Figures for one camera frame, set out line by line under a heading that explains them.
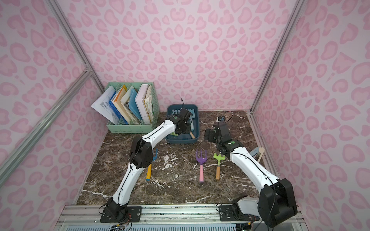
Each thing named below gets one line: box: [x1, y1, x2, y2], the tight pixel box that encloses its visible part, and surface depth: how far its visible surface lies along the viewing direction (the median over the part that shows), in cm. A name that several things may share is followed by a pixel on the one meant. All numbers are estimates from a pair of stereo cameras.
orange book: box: [112, 84, 131, 125], surface depth 99 cm
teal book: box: [128, 88, 142, 121], surface depth 97 cm
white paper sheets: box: [91, 85, 120, 125], surface depth 100 cm
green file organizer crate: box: [104, 81, 160, 134], surface depth 102 cm
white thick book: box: [134, 83, 151, 126], surface depth 99 cm
